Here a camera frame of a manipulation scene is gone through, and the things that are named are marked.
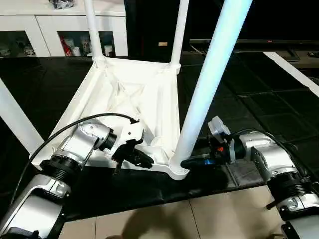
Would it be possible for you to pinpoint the white plastic table top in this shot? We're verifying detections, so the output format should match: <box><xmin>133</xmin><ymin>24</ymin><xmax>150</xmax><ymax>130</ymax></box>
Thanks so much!
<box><xmin>29</xmin><ymin>56</ymin><xmax>192</xmax><ymax>182</ymax></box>

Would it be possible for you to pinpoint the black work mat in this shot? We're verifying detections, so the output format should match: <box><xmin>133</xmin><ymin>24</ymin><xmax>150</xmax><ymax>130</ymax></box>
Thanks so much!
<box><xmin>0</xmin><ymin>53</ymin><xmax>319</xmax><ymax>222</ymax></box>

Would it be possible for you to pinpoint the white flat strip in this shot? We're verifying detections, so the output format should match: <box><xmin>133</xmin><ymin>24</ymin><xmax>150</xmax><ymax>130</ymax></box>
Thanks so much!
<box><xmin>263</xmin><ymin>51</ymin><xmax>319</xmax><ymax>97</ymax></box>

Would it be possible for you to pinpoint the red white bottle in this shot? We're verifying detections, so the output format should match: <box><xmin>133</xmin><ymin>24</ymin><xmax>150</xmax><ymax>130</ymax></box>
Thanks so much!
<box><xmin>62</xmin><ymin>37</ymin><xmax>72</xmax><ymax>57</ymax></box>

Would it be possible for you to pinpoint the black box with label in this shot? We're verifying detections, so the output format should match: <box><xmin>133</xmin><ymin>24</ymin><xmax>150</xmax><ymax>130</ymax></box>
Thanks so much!
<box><xmin>124</xmin><ymin>0</ymin><xmax>215</xmax><ymax>63</ymax></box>

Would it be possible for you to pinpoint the white glass door cabinet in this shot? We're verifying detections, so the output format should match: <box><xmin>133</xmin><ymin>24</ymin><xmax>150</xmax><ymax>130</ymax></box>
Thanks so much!
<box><xmin>0</xmin><ymin>0</ymin><xmax>128</xmax><ymax>58</ymax></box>

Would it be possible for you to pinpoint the dark crumpled bundle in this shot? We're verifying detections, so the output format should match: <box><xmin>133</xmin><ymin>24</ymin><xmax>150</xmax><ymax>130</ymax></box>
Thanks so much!
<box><xmin>48</xmin><ymin>0</ymin><xmax>75</xmax><ymax>10</ymax></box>

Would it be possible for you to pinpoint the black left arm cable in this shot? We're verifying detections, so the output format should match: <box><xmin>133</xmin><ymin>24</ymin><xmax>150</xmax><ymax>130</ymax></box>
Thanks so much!
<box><xmin>9</xmin><ymin>113</ymin><xmax>140</xmax><ymax>207</ymax></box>

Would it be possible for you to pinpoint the black long rail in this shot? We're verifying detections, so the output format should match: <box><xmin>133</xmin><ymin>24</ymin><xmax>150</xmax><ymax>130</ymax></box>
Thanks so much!
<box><xmin>189</xmin><ymin>38</ymin><xmax>319</xmax><ymax>46</ymax></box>

